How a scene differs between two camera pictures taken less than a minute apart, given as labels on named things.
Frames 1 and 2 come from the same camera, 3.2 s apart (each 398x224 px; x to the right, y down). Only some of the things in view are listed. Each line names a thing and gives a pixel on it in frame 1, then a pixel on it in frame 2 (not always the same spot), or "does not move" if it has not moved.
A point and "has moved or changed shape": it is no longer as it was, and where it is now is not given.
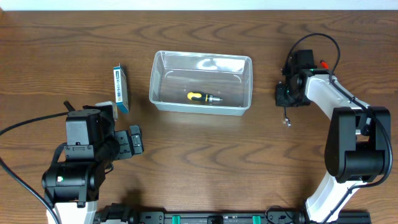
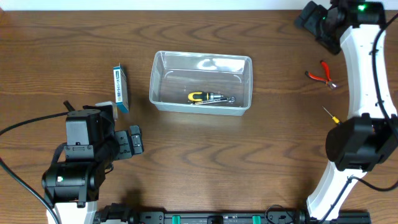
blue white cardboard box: [121, 89] does not move
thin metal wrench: [287, 121] -> [231, 99]
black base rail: [120, 214] does not move
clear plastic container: [175, 74] does not move
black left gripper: [125, 144] does not move
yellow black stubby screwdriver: [198, 96] has moved or changed shape
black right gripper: [281, 101] -> [316, 12]
